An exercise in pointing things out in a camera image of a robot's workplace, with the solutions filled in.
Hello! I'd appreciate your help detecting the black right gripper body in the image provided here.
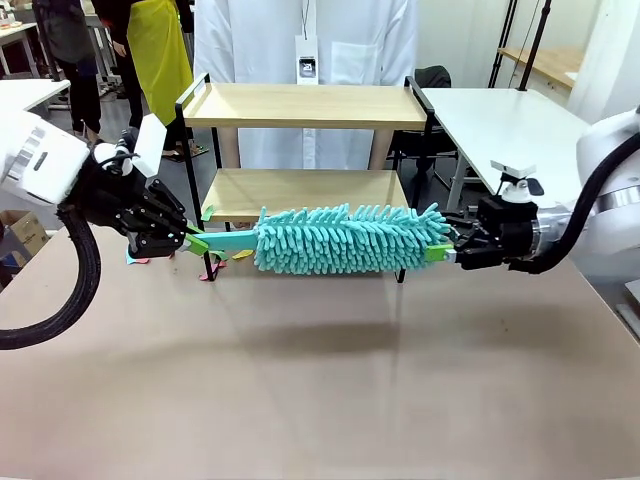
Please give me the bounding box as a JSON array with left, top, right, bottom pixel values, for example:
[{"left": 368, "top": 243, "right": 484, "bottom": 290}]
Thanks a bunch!
[{"left": 473, "top": 195, "right": 540, "bottom": 274}]

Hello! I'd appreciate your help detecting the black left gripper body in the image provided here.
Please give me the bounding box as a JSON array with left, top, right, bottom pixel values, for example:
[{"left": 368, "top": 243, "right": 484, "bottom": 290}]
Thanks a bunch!
[{"left": 59, "top": 148, "right": 157, "bottom": 237}]

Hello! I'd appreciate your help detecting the teal microfibre duster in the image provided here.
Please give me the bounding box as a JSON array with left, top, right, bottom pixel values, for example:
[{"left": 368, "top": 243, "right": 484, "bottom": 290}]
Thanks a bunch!
[{"left": 198, "top": 202, "right": 454, "bottom": 276}]

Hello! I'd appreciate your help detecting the red paper scrap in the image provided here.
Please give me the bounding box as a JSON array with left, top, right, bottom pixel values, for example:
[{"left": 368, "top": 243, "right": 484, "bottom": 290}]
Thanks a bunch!
[{"left": 198, "top": 259, "right": 227, "bottom": 283}]

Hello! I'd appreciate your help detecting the cardboard box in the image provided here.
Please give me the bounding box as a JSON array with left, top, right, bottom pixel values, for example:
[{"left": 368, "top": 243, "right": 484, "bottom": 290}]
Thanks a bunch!
[{"left": 0, "top": 209, "right": 51, "bottom": 266}]

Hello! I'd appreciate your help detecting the white table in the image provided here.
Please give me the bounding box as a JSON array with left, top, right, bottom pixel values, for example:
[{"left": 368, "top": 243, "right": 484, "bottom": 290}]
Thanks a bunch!
[
  {"left": 418, "top": 87, "right": 606, "bottom": 211},
  {"left": 0, "top": 78, "right": 72, "bottom": 114}
]

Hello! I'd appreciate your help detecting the person in yellow apron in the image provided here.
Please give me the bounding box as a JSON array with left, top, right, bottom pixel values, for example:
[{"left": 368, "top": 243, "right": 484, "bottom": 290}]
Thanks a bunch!
[{"left": 99, "top": 0, "right": 197, "bottom": 161}]

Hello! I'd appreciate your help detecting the black office chair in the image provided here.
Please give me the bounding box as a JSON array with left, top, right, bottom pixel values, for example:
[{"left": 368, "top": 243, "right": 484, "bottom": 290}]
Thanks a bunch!
[{"left": 388, "top": 64, "right": 461, "bottom": 211}]

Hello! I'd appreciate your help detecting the light wooden table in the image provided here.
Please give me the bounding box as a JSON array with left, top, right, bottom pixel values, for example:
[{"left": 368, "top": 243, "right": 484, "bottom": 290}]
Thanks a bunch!
[{"left": 497, "top": 45, "right": 586, "bottom": 91}]

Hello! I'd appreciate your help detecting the person in dark clothes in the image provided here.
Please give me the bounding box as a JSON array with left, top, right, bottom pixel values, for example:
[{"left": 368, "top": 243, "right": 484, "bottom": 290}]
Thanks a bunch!
[{"left": 32, "top": 0, "right": 104, "bottom": 141}]

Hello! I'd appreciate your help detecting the black stand pole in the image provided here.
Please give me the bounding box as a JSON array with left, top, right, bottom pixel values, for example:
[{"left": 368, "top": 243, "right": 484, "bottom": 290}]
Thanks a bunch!
[
  {"left": 488, "top": 0, "right": 520, "bottom": 90},
  {"left": 518, "top": 0, "right": 552, "bottom": 92}
]

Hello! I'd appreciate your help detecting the person's white shirt torso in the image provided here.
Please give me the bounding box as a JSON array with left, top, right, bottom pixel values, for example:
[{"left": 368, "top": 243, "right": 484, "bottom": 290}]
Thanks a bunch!
[{"left": 192, "top": 0, "right": 420, "bottom": 171}]

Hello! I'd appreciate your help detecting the white name badge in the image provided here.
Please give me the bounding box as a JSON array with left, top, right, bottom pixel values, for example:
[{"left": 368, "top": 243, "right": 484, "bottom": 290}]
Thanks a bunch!
[{"left": 294, "top": 34, "right": 320, "bottom": 85}]

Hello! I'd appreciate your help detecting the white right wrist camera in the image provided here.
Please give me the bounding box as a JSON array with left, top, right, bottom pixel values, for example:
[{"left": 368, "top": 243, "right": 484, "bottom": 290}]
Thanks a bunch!
[{"left": 488, "top": 158, "right": 545, "bottom": 204}]

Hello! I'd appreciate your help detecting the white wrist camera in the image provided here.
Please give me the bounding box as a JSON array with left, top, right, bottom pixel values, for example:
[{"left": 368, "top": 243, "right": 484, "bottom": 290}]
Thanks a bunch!
[
  {"left": 488, "top": 158, "right": 545, "bottom": 204},
  {"left": 92, "top": 113, "right": 167, "bottom": 180}
]

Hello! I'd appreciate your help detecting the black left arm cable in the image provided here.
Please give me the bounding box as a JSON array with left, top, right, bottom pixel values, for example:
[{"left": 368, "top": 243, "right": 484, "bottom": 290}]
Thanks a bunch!
[{"left": 0, "top": 202, "right": 104, "bottom": 351}]

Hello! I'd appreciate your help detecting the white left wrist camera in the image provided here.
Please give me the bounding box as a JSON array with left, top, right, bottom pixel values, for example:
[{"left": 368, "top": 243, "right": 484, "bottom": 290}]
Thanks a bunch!
[{"left": 92, "top": 113, "right": 167, "bottom": 180}]

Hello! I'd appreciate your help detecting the two-tier wooden shelf black frame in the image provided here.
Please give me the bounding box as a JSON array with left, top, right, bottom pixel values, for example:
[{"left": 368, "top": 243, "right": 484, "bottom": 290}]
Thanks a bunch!
[{"left": 174, "top": 72, "right": 439, "bottom": 286}]

